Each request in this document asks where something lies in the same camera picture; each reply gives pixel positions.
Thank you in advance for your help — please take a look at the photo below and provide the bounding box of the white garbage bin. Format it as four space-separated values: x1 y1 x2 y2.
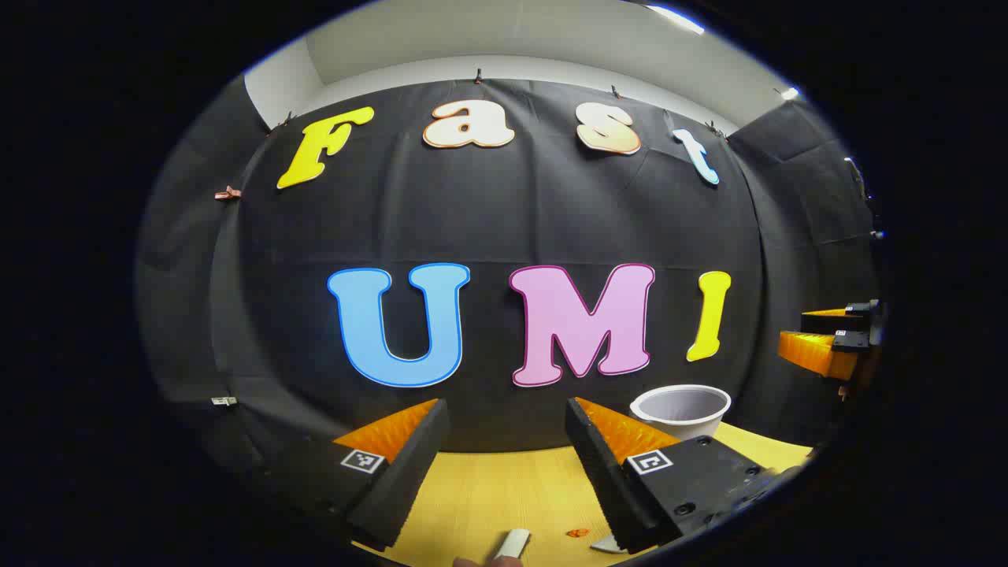
628 384 733 442

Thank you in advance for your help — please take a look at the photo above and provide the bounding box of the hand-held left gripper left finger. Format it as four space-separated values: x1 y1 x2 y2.
260 398 451 552

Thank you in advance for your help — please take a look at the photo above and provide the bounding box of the small white broom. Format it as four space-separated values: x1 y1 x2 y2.
491 528 532 561

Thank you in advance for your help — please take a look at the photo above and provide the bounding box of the wooden desktop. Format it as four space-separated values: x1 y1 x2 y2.
350 421 816 567

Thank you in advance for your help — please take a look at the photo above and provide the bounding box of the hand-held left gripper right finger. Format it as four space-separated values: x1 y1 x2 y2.
565 396 808 554

